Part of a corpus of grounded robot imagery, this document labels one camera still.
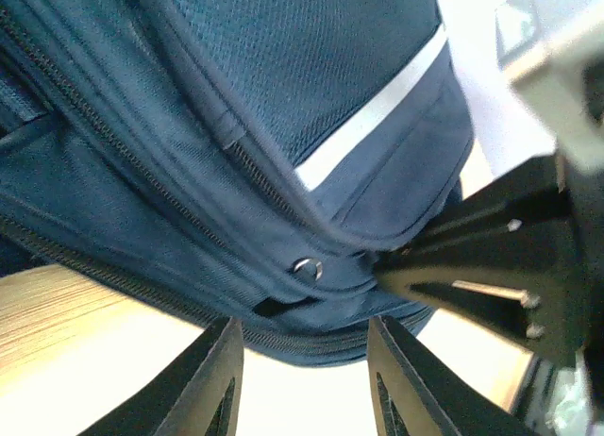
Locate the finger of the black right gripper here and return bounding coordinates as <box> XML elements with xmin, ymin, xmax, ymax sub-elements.
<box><xmin>376</xmin><ymin>266</ymin><xmax>585</xmax><ymax>361</ymax></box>
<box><xmin>377</xmin><ymin>171</ymin><xmax>571</xmax><ymax>266</ymax></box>

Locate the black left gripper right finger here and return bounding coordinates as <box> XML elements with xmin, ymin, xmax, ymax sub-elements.
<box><xmin>367</xmin><ymin>317</ymin><xmax>535</xmax><ymax>436</ymax></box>

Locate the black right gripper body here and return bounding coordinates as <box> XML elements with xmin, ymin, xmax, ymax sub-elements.
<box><xmin>556</xmin><ymin>152</ymin><xmax>604</xmax><ymax>361</ymax></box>

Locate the navy blue student backpack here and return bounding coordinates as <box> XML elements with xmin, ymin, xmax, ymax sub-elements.
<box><xmin>1</xmin><ymin>0</ymin><xmax>474</xmax><ymax>366</ymax></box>

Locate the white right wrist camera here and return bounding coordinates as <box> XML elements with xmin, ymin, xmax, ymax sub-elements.
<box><xmin>504</xmin><ymin>0</ymin><xmax>603</xmax><ymax>176</ymax></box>

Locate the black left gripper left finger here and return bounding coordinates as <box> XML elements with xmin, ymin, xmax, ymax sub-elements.
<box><xmin>82</xmin><ymin>318</ymin><xmax>243</xmax><ymax>436</ymax></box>

